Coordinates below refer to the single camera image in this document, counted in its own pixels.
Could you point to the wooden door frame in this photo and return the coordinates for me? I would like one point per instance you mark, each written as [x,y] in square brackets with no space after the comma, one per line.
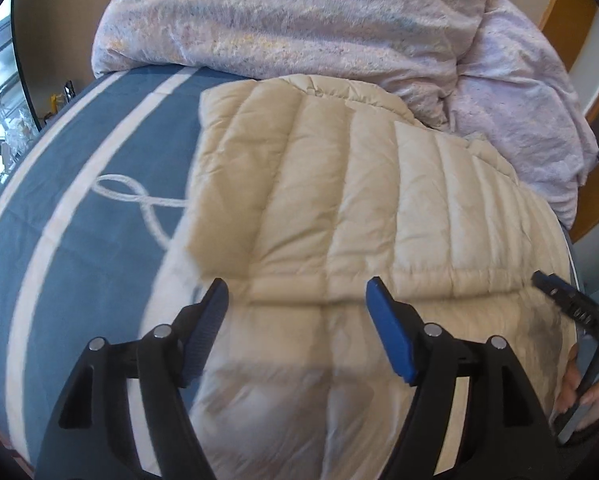
[579,20]

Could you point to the blue white striped bed sheet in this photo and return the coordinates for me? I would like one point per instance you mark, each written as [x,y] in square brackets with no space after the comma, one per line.
[79,240]

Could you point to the pink floral duvet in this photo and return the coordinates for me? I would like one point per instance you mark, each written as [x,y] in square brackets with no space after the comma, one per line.
[299,15]

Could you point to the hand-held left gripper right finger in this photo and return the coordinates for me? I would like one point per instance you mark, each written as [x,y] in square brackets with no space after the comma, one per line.
[390,327]

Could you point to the beige puffer jacket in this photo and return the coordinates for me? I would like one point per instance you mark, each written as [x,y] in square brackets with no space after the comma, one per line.
[359,200]

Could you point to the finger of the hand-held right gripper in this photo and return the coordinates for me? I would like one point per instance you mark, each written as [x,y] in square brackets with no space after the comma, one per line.
[572,302]

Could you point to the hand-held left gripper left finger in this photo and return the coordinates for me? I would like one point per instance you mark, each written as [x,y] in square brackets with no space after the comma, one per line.
[210,310]

